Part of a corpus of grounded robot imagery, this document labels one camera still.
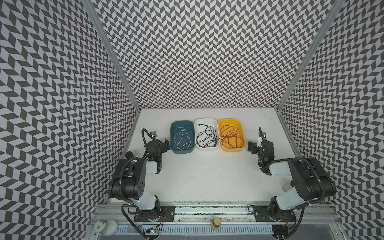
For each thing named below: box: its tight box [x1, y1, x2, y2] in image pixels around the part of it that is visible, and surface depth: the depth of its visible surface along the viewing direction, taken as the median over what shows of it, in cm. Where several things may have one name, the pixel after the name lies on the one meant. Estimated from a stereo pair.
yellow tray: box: [218, 119, 247, 153], surface depth 102 cm
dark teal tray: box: [169, 120, 196, 154], surface depth 101 cm
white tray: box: [194, 118, 221, 151], surface depth 101 cm
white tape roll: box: [93, 219, 118, 237], surface depth 63 cm
